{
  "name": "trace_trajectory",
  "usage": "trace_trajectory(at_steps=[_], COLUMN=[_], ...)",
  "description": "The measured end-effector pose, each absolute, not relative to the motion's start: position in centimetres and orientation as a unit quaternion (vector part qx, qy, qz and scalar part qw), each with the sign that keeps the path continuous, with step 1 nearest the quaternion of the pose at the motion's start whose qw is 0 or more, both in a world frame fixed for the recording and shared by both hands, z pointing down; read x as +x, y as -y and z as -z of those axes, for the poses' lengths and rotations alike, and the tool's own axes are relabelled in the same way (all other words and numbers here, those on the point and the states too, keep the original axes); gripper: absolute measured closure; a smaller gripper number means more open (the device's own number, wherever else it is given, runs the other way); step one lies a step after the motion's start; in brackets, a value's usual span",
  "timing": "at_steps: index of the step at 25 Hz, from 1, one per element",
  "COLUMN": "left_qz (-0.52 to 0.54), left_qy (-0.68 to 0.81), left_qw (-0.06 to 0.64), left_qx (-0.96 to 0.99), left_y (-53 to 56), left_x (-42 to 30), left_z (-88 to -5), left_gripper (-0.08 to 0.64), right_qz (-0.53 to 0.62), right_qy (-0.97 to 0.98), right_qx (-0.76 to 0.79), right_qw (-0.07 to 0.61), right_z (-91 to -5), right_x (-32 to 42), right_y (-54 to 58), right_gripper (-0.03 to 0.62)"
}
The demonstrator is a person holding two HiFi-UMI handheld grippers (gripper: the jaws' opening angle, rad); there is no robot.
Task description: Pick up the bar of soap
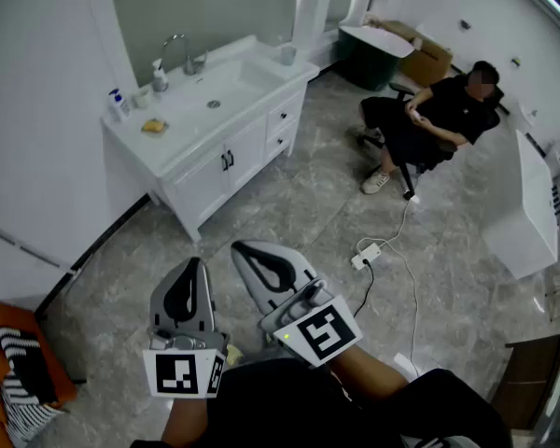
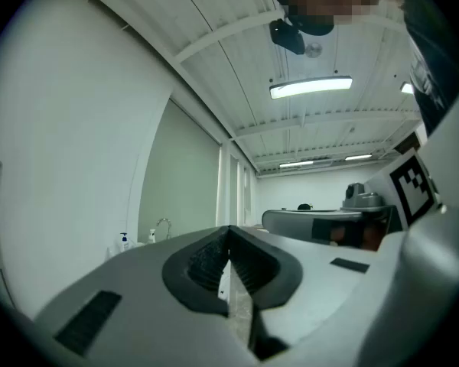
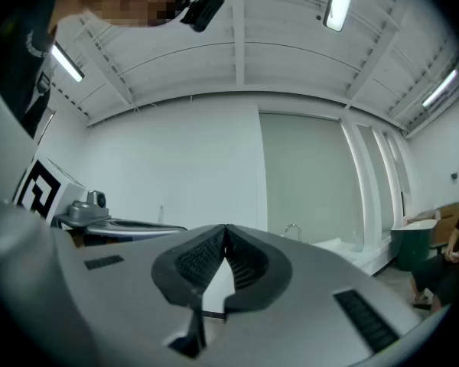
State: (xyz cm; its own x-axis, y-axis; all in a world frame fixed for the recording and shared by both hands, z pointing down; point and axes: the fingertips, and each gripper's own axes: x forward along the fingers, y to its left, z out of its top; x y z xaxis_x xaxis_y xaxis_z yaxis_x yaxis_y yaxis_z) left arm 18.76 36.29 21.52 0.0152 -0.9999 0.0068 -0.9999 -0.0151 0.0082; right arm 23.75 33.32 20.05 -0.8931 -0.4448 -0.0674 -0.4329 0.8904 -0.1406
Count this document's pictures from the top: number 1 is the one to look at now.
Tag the yellow bar of soap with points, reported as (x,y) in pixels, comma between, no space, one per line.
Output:
(154,125)

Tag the chrome faucet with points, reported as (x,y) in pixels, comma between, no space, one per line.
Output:
(189,63)

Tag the dark bin with white lid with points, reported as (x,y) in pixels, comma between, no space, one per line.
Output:
(368,59)

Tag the orange fabric item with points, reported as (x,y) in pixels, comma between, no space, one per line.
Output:
(51,371)

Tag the white cup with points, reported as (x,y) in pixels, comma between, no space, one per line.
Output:
(142,98)

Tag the black and white striped cloth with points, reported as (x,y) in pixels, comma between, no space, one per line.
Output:
(25,367)

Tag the white power strip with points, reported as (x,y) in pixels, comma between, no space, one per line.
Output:
(367,256)

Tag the white column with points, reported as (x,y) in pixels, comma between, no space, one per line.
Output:
(310,12)

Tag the clear pump dispenser bottle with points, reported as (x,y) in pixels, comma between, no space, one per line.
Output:
(159,81)

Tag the grey cup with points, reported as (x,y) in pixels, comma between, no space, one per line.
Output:
(288,56)

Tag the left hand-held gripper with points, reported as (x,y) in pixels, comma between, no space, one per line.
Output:
(182,371)

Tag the metal sink drain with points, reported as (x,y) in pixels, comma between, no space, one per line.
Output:
(213,104)

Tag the person's left forearm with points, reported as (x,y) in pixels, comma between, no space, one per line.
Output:
(186,420)

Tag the brown cardboard box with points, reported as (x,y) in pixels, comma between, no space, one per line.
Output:
(427,63)

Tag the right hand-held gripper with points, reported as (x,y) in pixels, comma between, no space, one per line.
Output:
(324,331)

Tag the dark wooden furniture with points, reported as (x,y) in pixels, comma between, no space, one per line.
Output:
(527,381)

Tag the white and blue pump bottle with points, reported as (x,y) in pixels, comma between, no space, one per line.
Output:
(119,107)

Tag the person's black shirt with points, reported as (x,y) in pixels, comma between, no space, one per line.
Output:
(317,413)

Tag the white vanity cabinet with sink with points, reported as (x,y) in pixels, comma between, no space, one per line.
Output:
(242,152)

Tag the person's right forearm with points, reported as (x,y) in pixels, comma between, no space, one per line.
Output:
(368,376)

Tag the white rectangular cabinet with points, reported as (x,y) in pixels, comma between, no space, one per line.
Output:
(532,222)

